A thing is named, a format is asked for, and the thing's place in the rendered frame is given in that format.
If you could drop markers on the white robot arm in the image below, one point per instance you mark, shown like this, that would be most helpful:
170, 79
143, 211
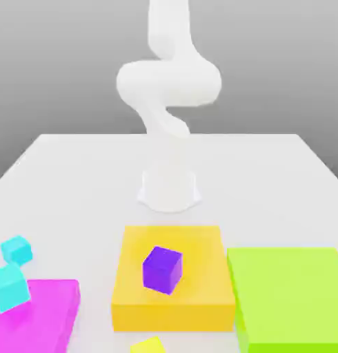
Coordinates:
169, 82

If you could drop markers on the small purple cube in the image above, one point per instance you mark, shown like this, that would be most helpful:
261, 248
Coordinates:
162, 270

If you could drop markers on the small cyan cube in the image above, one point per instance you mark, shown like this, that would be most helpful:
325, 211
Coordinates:
9, 288
17, 250

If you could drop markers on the small yellow cube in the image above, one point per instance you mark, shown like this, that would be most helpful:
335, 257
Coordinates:
149, 346

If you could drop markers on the large yellow box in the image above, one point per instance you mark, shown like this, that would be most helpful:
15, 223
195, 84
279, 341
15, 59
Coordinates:
202, 275

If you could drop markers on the large lime green box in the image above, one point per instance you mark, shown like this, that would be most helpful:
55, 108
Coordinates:
290, 297

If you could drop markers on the large magenta box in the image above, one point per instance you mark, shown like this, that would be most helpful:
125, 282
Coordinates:
47, 317

